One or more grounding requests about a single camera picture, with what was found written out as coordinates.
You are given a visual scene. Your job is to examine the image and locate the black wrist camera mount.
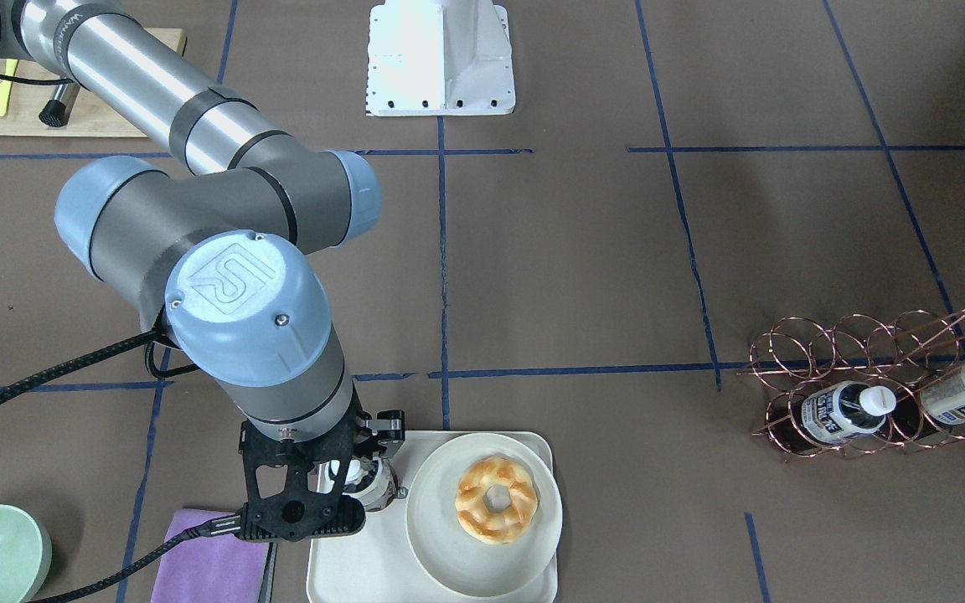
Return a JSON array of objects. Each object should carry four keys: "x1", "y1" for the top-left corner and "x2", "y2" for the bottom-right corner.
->
[{"x1": 236, "y1": 415, "x2": 365, "y2": 542}]

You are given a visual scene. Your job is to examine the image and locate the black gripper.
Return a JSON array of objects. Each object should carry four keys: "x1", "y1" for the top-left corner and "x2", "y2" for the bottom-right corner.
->
[{"x1": 315, "y1": 409, "x2": 406, "y2": 467}]

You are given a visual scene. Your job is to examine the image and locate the cream serving tray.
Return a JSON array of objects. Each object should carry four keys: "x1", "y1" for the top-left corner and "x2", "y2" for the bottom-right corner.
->
[{"x1": 306, "y1": 430, "x2": 558, "y2": 602}]

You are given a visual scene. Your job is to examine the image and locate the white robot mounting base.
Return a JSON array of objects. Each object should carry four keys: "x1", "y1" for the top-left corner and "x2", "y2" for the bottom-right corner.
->
[{"x1": 365, "y1": 1, "x2": 517, "y2": 117}]

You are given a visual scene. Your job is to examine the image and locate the black braided cable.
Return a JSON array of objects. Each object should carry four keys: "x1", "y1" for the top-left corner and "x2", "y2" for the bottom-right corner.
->
[{"x1": 0, "y1": 328, "x2": 242, "y2": 603}]

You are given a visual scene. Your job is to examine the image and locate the wooden cutting board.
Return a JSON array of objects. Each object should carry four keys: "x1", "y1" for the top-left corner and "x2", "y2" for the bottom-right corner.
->
[{"x1": 0, "y1": 15, "x2": 187, "y2": 137}]

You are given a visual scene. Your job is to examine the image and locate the steel muddler with black tip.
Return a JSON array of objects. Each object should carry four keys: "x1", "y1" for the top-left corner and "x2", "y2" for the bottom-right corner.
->
[{"x1": 39, "y1": 80, "x2": 81, "y2": 127}]

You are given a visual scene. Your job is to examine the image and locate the tea bottle with white cap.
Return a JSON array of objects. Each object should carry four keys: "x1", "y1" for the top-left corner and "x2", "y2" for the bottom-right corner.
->
[{"x1": 343, "y1": 456, "x2": 409, "y2": 512}]

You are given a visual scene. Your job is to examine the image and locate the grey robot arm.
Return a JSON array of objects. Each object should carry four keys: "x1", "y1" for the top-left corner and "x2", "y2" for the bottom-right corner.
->
[{"x1": 0, "y1": 1, "x2": 405, "y2": 469}]

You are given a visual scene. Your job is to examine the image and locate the purple folded cloth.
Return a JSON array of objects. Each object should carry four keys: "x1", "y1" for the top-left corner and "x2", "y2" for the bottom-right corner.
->
[{"x1": 151, "y1": 535, "x2": 273, "y2": 602}]

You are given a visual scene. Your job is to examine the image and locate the yellow plastic knife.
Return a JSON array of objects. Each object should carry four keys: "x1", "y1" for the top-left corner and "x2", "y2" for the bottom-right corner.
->
[{"x1": 0, "y1": 59, "x2": 19, "y2": 118}]

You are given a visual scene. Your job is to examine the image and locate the glazed donut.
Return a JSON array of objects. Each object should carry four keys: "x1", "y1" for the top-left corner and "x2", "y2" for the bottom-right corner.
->
[{"x1": 453, "y1": 456, "x2": 539, "y2": 545}]

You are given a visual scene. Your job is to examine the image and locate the tea bottle lower middle rack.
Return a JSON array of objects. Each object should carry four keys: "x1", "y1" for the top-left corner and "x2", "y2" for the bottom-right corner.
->
[{"x1": 767, "y1": 381, "x2": 899, "y2": 456}]

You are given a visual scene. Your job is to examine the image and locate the copper wire bottle rack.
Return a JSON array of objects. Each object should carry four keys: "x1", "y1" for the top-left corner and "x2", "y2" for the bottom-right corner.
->
[{"x1": 741, "y1": 309, "x2": 965, "y2": 461}]

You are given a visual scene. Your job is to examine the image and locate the cream round plate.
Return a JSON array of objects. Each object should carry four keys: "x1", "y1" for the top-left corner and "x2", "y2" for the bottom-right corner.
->
[{"x1": 406, "y1": 432, "x2": 563, "y2": 602}]

